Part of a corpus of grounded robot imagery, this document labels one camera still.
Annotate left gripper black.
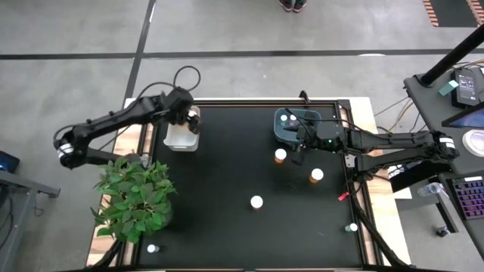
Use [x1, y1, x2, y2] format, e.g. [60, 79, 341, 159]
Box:
[165, 86, 202, 135]

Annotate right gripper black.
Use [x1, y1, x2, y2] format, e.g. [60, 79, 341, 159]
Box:
[281, 121, 347, 166]

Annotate dark teal plastic bin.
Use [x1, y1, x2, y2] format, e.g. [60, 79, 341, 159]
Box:
[273, 107, 323, 145]

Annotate white plastic bin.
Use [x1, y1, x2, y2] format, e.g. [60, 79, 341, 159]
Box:
[163, 105, 200, 153]

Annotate green potted plant black pot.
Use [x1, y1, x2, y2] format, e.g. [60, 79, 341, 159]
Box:
[89, 156, 178, 245]

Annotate white paper sheet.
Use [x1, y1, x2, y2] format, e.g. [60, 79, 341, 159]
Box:
[392, 187, 413, 200]

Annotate dark grey desk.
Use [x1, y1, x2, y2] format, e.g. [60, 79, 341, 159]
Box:
[403, 56, 484, 261]

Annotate clear plastic water bottle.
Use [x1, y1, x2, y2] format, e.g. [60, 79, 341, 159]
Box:
[417, 181, 447, 197]

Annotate small teal block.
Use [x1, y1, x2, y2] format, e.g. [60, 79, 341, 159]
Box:
[438, 79, 460, 97]

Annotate black round pole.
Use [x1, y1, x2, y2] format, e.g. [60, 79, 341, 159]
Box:
[419, 24, 484, 88]

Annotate black tablet screen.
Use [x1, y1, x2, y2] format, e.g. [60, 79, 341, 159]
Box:
[441, 101, 484, 129]

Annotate grey metal desk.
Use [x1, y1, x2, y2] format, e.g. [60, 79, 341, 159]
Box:
[0, 169, 61, 272]

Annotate black power supply box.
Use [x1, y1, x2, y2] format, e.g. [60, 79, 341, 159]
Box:
[450, 67, 484, 110]

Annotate white round disc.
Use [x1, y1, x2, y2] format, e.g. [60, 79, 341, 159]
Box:
[461, 128, 484, 158]

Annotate backlit black keyboard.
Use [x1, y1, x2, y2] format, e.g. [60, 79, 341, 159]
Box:
[447, 175, 484, 221]

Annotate device with blue screen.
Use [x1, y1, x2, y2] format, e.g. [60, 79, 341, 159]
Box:
[0, 150, 20, 174]

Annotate black mat orange striped edges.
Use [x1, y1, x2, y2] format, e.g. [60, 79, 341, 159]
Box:
[422, 0, 484, 28]

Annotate right gripper black cable loop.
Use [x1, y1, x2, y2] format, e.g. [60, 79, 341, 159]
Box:
[284, 107, 356, 131]

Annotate gripper black cable loop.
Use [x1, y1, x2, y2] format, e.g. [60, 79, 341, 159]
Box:
[284, 107, 356, 131]
[172, 65, 202, 94]

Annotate black metal table frame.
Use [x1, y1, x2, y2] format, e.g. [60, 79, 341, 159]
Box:
[123, 98, 374, 271]

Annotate left gripper black cable loop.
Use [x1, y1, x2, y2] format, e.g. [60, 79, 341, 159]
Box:
[172, 65, 202, 94]

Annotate light grey floor cable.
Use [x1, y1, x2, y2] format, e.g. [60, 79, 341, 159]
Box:
[373, 96, 413, 118]

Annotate black cable bundle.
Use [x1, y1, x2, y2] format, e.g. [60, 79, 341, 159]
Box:
[349, 181, 411, 271]
[88, 230, 129, 271]

